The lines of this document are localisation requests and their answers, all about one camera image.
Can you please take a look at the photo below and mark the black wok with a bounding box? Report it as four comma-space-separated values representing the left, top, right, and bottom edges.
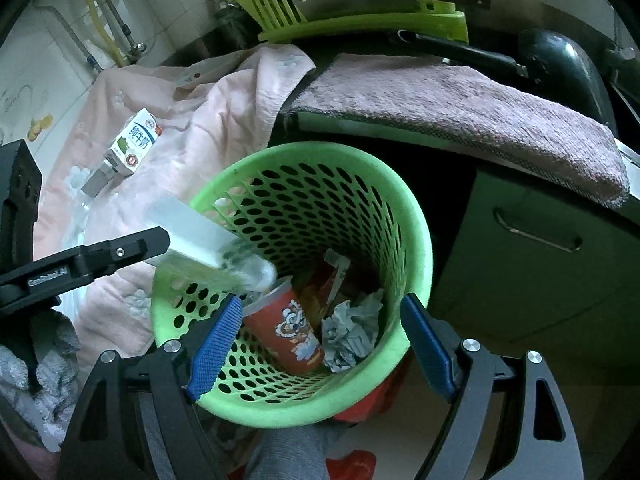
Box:
398, 29, 617, 132

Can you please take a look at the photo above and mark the yellow hose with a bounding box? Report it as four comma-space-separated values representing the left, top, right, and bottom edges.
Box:
79, 0, 129, 68

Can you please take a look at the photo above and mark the red paper cup with lid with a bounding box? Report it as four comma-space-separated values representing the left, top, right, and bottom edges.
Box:
243, 276, 323, 375

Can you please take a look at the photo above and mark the green mesh waste basket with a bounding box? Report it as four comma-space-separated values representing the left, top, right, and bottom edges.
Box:
150, 140, 434, 429

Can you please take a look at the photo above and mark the metal braided hose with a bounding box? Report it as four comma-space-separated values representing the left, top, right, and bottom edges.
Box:
34, 1, 104, 74

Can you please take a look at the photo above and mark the lime green dish rack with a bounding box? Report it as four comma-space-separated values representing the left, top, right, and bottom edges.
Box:
230, 0, 469, 44

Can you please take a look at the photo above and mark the white ceramic dish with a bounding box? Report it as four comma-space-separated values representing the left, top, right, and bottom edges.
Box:
174, 60, 216, 91

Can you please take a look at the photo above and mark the clear plastic bottle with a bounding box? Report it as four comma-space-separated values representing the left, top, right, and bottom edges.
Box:
143, 196, 277, 294

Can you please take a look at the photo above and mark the crumpled grey paper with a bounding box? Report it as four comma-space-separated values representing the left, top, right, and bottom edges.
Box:
321, 288, 384, 374

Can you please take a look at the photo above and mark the mauve towel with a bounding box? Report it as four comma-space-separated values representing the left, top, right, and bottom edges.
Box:
290, 53, 630, 209

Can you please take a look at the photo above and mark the cabinet drawer handle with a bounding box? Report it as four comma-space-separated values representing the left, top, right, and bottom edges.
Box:
492, 207, 584, 254

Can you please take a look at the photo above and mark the white green milk carton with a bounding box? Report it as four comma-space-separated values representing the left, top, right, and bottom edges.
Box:
105, 108, 162, 176

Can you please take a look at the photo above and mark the grey knitted cloth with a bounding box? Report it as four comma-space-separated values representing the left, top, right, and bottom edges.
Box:
1, 310, 80, 453

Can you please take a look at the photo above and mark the orange snack bag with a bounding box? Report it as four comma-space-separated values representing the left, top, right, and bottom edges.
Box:
297, 248, 352, 328

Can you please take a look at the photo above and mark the large barcode milk carton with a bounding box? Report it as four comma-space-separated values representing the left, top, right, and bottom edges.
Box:
81, 159, 117, 198

